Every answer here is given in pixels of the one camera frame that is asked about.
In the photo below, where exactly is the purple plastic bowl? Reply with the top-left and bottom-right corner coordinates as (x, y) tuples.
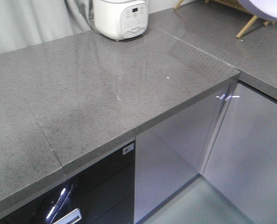
(238, 0), (277, 21)

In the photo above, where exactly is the white curtain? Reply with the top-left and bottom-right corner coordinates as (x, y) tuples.
(0, 0), (91, 54)

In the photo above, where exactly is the white rice cooker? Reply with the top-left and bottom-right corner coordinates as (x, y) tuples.
(92, 0), (148, 41)

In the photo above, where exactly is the black disinfection cabinet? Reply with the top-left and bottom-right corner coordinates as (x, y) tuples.
(0, 141), (136, 224)

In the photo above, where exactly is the wooden rack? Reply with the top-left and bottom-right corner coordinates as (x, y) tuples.
(173, 0), (277, 39)

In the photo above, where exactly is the grey side cabinet door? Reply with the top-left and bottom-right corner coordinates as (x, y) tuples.
(203, 83), (277, 224)

